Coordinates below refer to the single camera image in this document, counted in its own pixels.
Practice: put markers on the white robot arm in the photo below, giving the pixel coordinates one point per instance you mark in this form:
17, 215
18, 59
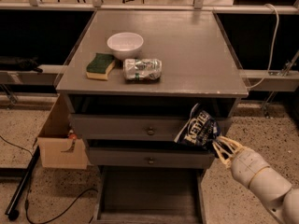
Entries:
276, 194

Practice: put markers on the white bowl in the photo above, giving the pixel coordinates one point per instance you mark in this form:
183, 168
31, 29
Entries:
125, 45

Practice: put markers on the grey drawer cabinet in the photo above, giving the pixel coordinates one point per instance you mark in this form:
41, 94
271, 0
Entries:
197, 69

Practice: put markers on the grey drawer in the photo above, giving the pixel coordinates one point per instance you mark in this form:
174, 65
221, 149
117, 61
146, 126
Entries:
139, 158
121, 127
141, 195

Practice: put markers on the grey top drawer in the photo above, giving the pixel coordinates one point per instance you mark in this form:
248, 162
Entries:
121, 127

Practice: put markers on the green yellow sponge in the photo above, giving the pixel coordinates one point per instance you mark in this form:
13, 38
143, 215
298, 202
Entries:
100, 66

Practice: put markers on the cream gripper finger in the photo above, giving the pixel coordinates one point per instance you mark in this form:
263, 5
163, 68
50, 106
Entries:
230, 145
224, 152

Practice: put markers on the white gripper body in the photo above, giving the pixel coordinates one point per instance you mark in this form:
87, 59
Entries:
248, 165

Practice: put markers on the brass top drawer knob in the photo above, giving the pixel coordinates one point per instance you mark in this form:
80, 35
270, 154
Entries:
150, 131

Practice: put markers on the brass middle drawer knob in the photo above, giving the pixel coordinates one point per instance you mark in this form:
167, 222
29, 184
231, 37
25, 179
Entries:
151, 161

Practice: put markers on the black floor rail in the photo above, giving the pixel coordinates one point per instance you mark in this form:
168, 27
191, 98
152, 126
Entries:
24, 175

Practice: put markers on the cardboard box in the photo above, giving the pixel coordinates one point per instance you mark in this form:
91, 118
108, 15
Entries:
60, 148

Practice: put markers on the grey middle drawer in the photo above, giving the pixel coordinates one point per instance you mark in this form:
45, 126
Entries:
139, 158

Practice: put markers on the grey bottom drawer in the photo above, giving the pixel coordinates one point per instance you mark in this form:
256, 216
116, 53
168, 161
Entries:
141, 195

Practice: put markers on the blue chip bag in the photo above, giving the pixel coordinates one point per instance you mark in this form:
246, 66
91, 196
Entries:
201, 130

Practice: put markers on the brass drawer knob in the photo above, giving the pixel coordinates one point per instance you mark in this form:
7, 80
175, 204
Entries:
150, 131
151, 161

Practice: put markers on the black object on ledge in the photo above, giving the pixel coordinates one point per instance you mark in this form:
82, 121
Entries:
8, 63

